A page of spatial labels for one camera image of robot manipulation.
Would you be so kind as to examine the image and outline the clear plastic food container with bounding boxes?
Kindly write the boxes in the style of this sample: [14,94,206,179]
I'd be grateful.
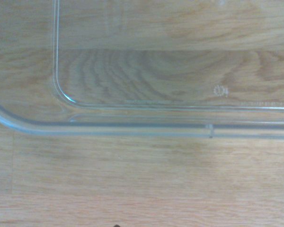
[0,0,284,143]

